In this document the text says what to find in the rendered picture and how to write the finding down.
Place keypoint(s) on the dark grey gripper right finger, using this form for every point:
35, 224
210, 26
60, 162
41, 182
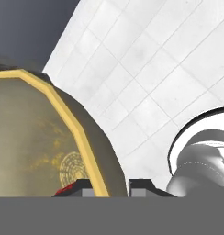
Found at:
140, 184

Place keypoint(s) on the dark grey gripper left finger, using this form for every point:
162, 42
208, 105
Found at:
81, 185

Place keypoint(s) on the olive bowl with yellow rim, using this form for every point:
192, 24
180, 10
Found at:
31, 131

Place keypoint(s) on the white round object black rim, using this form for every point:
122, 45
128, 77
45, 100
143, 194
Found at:
202, 159

